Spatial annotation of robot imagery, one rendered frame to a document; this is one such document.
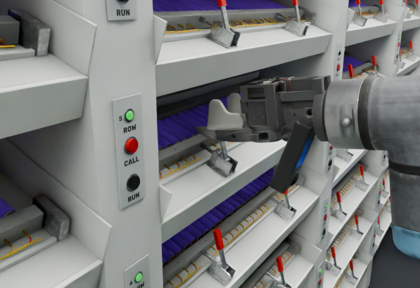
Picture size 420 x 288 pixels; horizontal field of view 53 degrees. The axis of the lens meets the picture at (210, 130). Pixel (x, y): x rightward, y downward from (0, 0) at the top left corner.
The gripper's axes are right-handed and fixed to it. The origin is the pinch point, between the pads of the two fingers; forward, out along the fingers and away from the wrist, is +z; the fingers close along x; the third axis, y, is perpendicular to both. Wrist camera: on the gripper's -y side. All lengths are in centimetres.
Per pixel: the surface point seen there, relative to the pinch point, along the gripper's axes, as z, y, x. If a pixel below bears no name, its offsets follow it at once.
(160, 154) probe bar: 2.7, -1.3, 9.3
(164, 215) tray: -4.2, -6.4, 18.0
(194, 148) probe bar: 2.3, -2.6, 1.7
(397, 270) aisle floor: 4, -103, -139
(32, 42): -2.4, 15.8, 29.5
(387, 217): 12, -85, -159
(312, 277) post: 4, -51, -42
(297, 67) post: 2.5, 5.2, -42.6
